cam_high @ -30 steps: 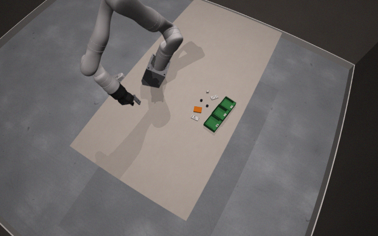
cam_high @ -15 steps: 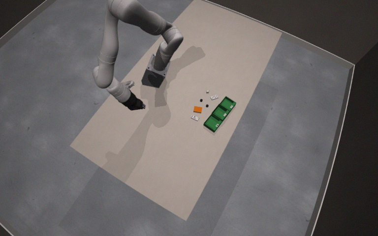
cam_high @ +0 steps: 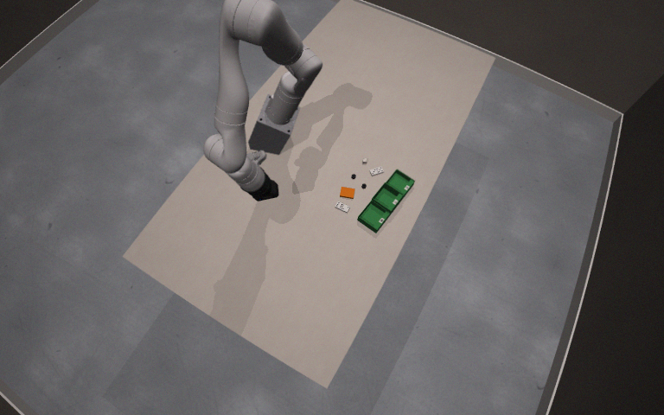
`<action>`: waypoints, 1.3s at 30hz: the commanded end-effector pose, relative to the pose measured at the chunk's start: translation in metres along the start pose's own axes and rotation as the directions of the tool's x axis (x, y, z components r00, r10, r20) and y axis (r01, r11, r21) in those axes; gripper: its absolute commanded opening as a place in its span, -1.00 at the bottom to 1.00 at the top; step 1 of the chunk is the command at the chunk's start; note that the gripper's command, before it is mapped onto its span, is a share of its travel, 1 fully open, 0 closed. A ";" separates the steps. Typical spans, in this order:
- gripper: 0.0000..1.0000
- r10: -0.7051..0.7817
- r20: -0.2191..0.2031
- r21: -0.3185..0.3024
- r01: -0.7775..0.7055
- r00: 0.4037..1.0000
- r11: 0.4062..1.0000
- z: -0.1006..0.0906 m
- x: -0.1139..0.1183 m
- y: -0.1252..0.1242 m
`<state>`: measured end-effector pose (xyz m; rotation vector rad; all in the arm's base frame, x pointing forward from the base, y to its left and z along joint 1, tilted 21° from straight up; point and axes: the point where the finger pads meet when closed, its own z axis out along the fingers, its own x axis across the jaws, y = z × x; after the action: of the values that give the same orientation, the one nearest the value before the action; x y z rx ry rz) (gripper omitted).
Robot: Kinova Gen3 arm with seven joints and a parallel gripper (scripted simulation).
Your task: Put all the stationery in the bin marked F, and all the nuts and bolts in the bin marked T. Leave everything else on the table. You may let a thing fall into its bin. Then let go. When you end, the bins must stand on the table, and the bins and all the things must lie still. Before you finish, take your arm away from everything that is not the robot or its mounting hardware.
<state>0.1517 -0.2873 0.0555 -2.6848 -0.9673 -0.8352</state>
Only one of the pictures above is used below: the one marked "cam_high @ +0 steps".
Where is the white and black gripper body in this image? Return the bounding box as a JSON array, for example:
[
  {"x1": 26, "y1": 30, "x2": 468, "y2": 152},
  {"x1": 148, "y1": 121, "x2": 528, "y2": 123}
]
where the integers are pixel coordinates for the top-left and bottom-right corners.
[{"x1": 237, "y1": 150, "x2": 279, "y2": 201}]

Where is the green bin rack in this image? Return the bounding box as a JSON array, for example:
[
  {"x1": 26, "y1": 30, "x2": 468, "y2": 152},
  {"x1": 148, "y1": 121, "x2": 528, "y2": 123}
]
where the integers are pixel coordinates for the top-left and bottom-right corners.
[{"x1": 358, "y1": 169, "x2": 415, "y2": 233}]

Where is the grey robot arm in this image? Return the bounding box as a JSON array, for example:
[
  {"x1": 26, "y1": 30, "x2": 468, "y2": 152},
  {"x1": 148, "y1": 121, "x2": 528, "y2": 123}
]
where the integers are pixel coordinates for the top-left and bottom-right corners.
[{"x1": 203, "y1": 0, "x2": 322, "y2": 184}]

